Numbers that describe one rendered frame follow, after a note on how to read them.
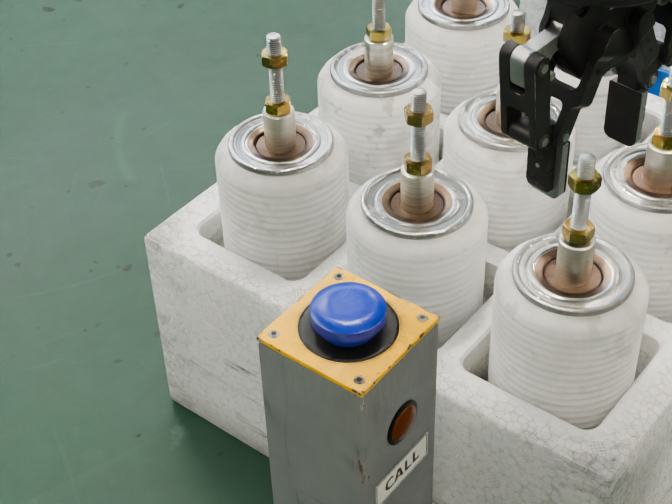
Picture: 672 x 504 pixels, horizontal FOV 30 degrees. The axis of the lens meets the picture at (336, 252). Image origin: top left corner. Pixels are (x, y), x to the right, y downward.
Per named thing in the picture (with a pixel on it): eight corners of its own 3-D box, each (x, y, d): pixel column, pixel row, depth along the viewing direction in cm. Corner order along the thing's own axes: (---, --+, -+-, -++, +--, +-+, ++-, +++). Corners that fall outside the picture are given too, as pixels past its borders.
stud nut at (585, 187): (604, 192, 73) (606, 181, 73) (578, 198, 73) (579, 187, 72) (589, 173, 75) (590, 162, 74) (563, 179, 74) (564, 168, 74)
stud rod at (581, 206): (586, 258, 77) (599, 159, 72) (571, 262, 77) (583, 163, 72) (578, 248, 78) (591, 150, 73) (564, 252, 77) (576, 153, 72)
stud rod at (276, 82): (289, 126, 89) (283, 33, 84) (281, 133, 88) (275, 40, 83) (277, 122, 89) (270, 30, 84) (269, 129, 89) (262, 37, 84)
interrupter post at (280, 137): (302, 140, 90) (300, 102, 88) (291, 159, 89) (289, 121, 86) (270, 135, 91) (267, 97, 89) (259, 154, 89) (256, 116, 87)
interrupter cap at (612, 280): (566, 337, 74) (567, 329, 74) (486, 268, 79) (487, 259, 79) (659, 288, 77) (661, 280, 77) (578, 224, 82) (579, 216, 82)
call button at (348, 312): (401, 326, 67) (401, 298, 65) (356, 370, 64) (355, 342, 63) (341, 296, 69) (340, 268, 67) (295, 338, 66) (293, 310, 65)
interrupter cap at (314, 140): (346, 126, 92) (346, 118, 91) (315, 187, 86) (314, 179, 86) (249, 111, 93) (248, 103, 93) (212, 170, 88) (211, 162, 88)
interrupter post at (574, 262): (570, 296, 77) (575, 255, 75) (545, 275, 79) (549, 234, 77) (599, 281, 78) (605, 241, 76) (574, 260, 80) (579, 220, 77)
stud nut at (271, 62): (293, 60, 85) (293, 49, 85) (280, 72, 84) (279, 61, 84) (269, 53, 86) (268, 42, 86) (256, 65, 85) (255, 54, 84)
